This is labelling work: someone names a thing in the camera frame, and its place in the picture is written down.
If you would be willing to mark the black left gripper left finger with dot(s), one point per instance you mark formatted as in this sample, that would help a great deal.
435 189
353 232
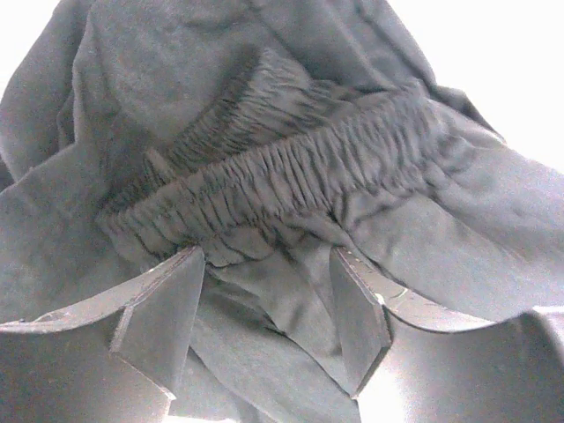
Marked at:
115 357

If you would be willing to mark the black trousers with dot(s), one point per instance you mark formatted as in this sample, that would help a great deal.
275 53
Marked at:
266 133

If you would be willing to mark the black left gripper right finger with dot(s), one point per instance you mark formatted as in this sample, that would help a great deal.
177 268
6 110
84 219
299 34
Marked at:
409 359

